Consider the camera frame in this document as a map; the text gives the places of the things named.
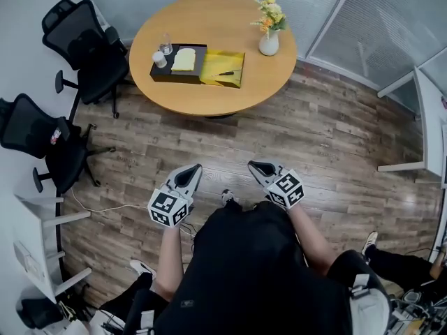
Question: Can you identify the white desk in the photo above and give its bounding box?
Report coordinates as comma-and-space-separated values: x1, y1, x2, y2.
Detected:
13, 193, 93, 305
376, 66, 447, 190

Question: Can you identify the black office chair with headrest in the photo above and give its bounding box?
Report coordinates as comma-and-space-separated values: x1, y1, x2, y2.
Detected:
41, 0, 131, 119

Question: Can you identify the person's left forearm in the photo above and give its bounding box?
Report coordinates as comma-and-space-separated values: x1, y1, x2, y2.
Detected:
153, 221, 186, 302

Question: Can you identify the black bag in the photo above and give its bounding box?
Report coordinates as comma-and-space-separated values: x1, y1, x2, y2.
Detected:
17, 297, 71, 332

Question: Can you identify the pale bread slice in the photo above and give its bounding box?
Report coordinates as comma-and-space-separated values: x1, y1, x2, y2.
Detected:
170, 47, 197, 73

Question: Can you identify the white floor cable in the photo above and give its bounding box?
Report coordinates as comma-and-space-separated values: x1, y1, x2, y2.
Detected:
71, 186, 155, 213

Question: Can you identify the white vase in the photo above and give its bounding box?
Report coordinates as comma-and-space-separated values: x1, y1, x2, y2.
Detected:
258, 29, 280, 57

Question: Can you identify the black floor cable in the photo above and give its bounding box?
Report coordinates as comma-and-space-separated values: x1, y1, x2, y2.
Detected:
179, 221, 197, 244

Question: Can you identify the cluttered equipment rack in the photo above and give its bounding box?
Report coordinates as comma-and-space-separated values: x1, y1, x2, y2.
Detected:
389, 284, 447, 335

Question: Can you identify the round wooden table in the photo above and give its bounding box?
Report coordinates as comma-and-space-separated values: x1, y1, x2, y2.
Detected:
129, 0, 299, 119

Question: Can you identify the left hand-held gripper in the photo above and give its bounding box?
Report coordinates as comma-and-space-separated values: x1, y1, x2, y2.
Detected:
147, 163, 203, 229

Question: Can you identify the person's black shirt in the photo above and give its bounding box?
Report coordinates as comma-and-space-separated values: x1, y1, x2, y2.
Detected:
122, 200, 391, 335

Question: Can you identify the clear glass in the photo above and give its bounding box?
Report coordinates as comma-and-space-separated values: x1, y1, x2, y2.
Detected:
159, 33, 174, 56

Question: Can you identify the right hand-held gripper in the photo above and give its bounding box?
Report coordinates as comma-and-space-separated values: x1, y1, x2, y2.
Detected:
247, 160, 305, 211

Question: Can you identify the yellow flower bouquet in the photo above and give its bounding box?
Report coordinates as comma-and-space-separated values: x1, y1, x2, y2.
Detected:
250, 0, 288, 40

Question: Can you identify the yellow translucent plastic container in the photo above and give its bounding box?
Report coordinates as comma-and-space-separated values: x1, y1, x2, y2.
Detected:
199, 48, 247, 90

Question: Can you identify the black tray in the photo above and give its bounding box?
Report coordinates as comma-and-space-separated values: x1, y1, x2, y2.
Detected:
149, 42, 208, 85

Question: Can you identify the person's right forearm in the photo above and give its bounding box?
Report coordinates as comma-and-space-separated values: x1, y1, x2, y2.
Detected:
286, 204, 342, 277

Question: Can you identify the white harness strap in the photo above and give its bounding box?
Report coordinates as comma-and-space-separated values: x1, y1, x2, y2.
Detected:
347, 274, 392, 335
134, 308, 155, 335

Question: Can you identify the glass partition with blinds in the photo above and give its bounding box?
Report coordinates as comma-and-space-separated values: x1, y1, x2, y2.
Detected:
190, 0, 447, 94

